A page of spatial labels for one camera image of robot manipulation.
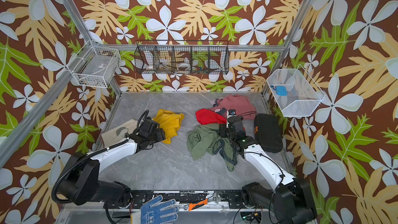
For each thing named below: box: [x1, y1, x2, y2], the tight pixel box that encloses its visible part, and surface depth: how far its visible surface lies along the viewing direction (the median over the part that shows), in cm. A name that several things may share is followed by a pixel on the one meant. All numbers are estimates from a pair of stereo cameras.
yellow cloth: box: [152, 108, 186, 145], surface depth 93 cm
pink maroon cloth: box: [209, 94, 257, 121], surface depth 106 cm
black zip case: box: [253, 113, 283, 153], surface depth 95 cm
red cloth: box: [195, 108, 228, 125], surface depth 100 cm
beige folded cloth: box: [101, 119, 138, 148], surface depth 98 cm
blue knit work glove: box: [139, 194, 180, 224], surface depth 72 cm
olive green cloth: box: [187, 123, 237, 172], surface depth 92 cm
